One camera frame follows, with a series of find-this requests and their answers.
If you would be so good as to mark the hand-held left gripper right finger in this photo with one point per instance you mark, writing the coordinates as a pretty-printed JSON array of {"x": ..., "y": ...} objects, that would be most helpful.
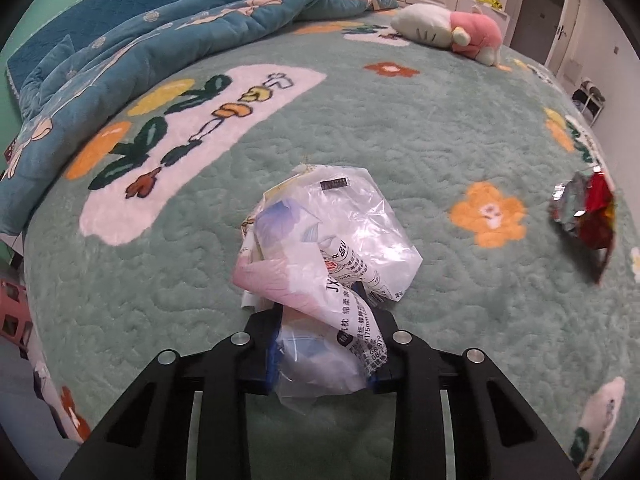
[{"x": 397, "y": 360}]

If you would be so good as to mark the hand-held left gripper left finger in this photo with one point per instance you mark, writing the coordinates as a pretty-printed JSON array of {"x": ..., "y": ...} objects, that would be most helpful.
[{"x": 260, "y": 355}]

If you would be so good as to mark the clear plastic wrapper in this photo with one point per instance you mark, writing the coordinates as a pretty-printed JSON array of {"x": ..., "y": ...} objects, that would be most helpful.
[{"x": 350, "y": 220}]

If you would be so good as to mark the red silver snack wrapper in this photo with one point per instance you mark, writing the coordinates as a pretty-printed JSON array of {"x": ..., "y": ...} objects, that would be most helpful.
[{"x": 595, "y": 210}]

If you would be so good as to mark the green floral blanket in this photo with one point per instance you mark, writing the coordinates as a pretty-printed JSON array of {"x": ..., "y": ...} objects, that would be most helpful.
[{"x": 400, "y": 125}]

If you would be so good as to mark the pink plastic stool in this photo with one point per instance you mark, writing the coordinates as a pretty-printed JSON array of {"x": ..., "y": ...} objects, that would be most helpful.
[{"x": 12, "y": 320}]

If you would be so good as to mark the shoe rack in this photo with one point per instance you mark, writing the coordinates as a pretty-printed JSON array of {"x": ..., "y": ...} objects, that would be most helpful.
[{"x": 590, "y": 102}]

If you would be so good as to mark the blue floral quilt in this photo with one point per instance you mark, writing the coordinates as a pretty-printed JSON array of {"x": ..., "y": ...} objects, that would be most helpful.
[{"x": 100, "y": 70}]

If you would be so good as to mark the pink white plush toy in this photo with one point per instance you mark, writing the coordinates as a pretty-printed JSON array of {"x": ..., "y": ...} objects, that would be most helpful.
[{"x": 450, "y": 30}]

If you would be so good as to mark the white door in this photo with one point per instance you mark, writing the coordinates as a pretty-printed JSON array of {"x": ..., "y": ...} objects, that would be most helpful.
[{"x": 565, "y": 25}]

